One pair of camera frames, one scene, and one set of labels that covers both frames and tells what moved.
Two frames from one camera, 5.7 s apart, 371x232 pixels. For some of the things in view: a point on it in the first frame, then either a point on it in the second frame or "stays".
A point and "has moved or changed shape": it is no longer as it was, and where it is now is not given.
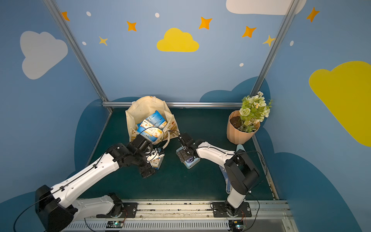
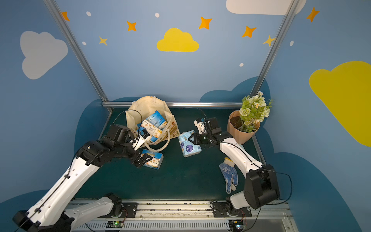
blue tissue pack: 157,119 stays
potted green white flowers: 243,124 stays
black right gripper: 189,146 → 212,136
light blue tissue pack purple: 192,162 has moved or changed shape
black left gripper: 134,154 → 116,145
